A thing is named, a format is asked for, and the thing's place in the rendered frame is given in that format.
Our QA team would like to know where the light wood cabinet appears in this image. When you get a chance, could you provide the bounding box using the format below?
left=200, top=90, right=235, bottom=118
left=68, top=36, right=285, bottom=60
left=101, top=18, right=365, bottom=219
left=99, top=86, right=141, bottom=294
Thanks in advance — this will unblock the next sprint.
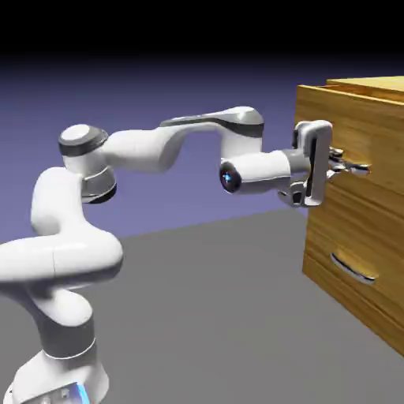
left=294, top=75, right=404, bottom=360

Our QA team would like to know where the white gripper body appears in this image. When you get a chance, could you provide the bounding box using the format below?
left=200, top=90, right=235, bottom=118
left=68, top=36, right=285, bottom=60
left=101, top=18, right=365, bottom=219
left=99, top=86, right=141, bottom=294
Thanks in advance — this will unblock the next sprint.
left=292, top=119, right=335, bottom=208

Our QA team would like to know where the curved silver drawer handle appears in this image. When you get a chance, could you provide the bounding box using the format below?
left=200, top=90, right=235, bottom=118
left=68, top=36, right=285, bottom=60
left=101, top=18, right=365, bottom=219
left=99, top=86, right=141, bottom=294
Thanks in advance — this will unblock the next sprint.
left=330, top=251, right=379, bottom=286
left=335, top=155, right=372, bottom=177

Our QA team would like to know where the wood drawer front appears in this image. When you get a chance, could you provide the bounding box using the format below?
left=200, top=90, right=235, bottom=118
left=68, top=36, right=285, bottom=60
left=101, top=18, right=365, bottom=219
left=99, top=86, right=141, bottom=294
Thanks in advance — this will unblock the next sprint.
left=301, top=184, right=404, bottom=360
left=294, top=84, right=404, bottom=222

